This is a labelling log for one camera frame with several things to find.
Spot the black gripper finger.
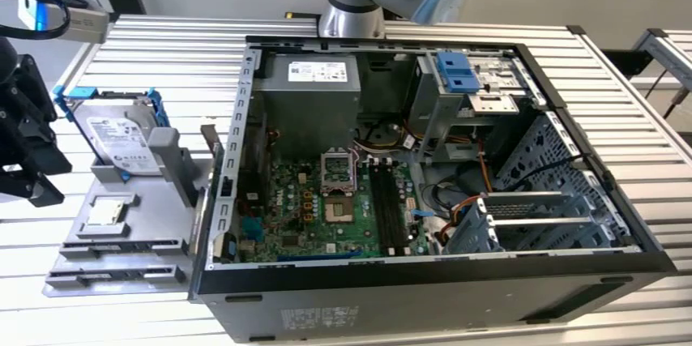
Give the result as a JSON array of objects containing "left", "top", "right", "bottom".
[
  {"left": 21, "top": 134, "right": 74, "bottom": 177},
  {"left": 0, "top": 161, "right": 66, "bottom": 208}
]

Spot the black RAM slot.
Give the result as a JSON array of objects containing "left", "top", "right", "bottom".
[
  {"left": 382, "top": 158, "right": 407, "bottom": 258},
  {"left": 377, "top": 158, "right": 401, "bottom": 258},
  {"left": 370, "top": 158, "right": 394, "bottom": 258},
  {"left": 387, "top": 158, "right": 414, "bottom": 258}
]

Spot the silver CPU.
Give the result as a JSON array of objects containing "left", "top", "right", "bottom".
[{"left": 86, "top": 198, "right": 130, "bottom": 228}]

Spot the hard disk in blue carrier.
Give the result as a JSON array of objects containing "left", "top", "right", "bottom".
[{"left": 53, "top": 85, "right": 173, "bottom": 181}]

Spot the grey parts rack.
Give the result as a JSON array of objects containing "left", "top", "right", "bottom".
[{"left": 42, "top": 125, "right": 229, "bottom": 298}]

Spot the black case fan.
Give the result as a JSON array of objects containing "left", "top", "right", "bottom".
[{"left": 238, "top": 113, "right": 273, "bottom": 220}]

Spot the green motherboard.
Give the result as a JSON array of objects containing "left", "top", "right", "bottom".
[{"left": 238, "top": 155, "right": 434, "bottom": 262}]

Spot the grey power supply unit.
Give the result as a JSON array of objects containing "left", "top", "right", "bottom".
[{"left": 251, "top": 52, "right": 363, "bottom": 152}]

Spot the metal socket cover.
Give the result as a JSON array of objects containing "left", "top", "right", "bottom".
[{"left": 322, "top": 146, "right": 359, "bottom": 197}]

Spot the blue expansion slot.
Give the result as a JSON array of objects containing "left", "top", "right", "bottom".
[{"left": 277, "top": 250, "right": 363, "bottom": 263}]

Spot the CPU socket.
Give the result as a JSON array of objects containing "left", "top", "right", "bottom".
[{"left": 323, "top": 195, "right": 358, "bottom": 225}]

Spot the open black PC case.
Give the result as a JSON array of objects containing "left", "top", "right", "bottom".
[{"left": 186, "top": 33, "right": 681, "bottom": 343}]

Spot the blue drive bay latch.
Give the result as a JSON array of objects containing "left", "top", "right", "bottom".
[{"left": 435, "top": 50, "right": 481, "bottom": 95}]

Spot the grey disk bay cage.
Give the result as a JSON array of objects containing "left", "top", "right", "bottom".
[{"left": 442, "top": 190, "right": 634, "bottom": 257}]

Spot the adjacent slatted metal table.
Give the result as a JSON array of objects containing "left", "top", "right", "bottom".
[{"left": 633, "top": 28, "right": 692, "bottom": 92}]

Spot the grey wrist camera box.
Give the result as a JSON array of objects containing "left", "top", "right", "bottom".
[{"left": 51, "top": 4, "right": 113, "bottom": 45}]

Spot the graphics card with silver bracket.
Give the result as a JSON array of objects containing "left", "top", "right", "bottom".
[{"left": 189, "top": 122, "right": 229, "bottom": 260}]

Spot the thin wire locking lever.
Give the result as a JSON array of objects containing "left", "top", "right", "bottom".
[{"left": 350, "top": 147, "right": 363, "bottom": 197}]

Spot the yellow and white wire bundle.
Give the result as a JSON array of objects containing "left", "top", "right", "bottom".
[{"left": 353, "top": 121, "right": 421, "bottom": 153}]

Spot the multicolour wire bundle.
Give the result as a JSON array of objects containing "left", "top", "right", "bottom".
[{"left": 437, "top": 195, "right": 483, "bottom": 246}]

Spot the black round wire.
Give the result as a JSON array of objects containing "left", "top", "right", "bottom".
[{"left": 421, "top": 159, "right": 491, "bottom": 220}]

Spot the orange flat wire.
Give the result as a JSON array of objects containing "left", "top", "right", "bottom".
[{"left": 477, "top": 138, "right": 495, "bottom": 194}]

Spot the black table connector bracket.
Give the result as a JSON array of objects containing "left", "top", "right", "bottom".
[{"left": 599, "top": 48, "right": 654, "bottom": 76}]

